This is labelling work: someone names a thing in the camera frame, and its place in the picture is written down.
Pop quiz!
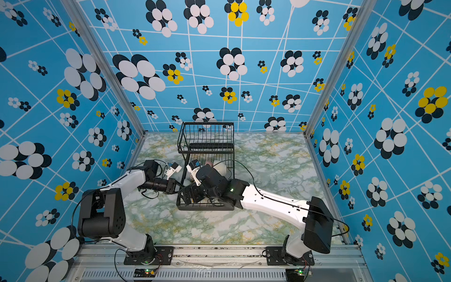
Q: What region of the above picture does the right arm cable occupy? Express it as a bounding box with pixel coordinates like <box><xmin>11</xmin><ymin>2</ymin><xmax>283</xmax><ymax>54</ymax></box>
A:
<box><xmin>220</xmin><ymin>159</ymin><xmax>350</xmax><ymax>237</ymax></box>

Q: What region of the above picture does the black two-tier dish rack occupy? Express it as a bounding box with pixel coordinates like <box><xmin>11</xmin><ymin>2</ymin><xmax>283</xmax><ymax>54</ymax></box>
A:
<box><xmin>176</xmin><ymin>122</ymin><xmax>235</xmax><ymax>211</ymax></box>

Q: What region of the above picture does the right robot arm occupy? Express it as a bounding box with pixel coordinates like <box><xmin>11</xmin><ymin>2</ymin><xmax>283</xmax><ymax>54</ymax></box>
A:
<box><xmin>178</xmin><ymin>164</ymin><xmax>334</xmax><ymax>266</ymax></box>

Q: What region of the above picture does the aluminium front rail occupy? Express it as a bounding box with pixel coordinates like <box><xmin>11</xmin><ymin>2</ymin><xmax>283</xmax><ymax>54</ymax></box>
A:
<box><xmin>66</xmin><ymin>244</ymin><xmax>374</xmax><ymax>282</ymax></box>

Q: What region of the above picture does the plain white bowl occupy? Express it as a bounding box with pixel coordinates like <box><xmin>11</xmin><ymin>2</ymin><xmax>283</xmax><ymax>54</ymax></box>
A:
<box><xmin>213</xmin><ymin>160</ymin><xmax>228</xmax><ymax>177</ymax></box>

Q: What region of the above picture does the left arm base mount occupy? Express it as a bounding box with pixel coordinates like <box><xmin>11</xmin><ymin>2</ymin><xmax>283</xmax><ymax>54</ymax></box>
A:
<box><xmin>123</xmin><ymin>246</ymin><xmax>175</xmax><ymax>266</ymax></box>

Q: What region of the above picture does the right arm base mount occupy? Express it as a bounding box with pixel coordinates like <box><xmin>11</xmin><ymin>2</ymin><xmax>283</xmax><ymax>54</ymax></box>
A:
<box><xmin>262</xmin><ymin>246</ymin><xmax>315</xmax><ymax>267</ymax></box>

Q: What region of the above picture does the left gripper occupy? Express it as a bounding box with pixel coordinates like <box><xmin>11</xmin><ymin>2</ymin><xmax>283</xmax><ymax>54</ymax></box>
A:
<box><xmin>141</xmin><ymin>179</ymin><xmax>186</xmax><ymax>195</ymax></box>

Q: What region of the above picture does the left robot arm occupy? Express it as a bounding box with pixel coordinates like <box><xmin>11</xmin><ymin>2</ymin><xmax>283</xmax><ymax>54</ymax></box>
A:
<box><xmin>78</xmin><ymin>160</ymin><xmax>182</xmax><ymax>266</ymax></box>

